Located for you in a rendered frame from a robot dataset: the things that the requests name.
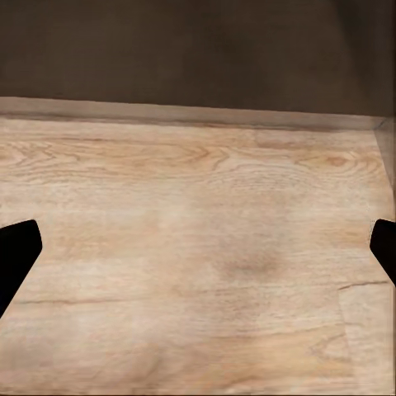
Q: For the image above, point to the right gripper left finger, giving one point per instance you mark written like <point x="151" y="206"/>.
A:
<point x="20" y="246"/>

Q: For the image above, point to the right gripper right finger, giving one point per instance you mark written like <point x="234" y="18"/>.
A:
<point x="383" y="246"/>

